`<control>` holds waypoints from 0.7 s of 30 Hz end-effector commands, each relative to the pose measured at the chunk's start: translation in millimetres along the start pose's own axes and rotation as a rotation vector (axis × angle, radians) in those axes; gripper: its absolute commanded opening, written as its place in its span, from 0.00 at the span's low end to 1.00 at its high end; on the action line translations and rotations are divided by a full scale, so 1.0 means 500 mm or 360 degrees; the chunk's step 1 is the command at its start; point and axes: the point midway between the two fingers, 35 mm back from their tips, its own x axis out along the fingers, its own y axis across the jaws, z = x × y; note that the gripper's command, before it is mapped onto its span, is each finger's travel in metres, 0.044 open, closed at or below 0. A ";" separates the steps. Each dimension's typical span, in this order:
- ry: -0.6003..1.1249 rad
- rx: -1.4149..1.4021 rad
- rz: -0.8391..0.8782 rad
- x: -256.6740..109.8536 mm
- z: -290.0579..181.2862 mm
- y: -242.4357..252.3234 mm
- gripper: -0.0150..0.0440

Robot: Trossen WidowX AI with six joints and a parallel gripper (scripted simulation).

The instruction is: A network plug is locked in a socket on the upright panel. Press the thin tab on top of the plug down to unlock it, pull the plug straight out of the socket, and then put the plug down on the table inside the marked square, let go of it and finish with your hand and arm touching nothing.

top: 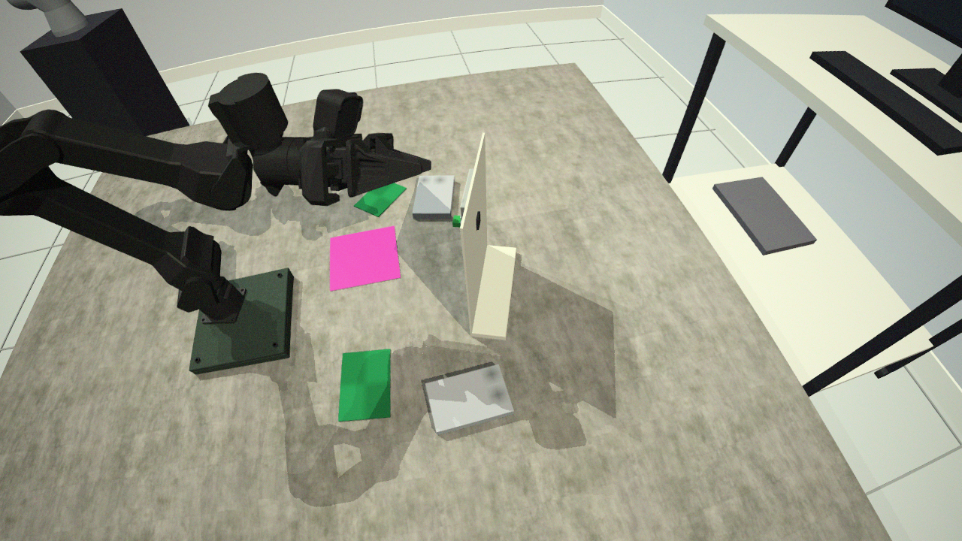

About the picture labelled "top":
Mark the green flat square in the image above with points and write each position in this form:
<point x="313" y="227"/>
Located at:
<point x="378" y="200"/>
<point x="365" y="385"/>

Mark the magenta square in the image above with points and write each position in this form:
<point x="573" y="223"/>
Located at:
<point x="363" y="258"/>

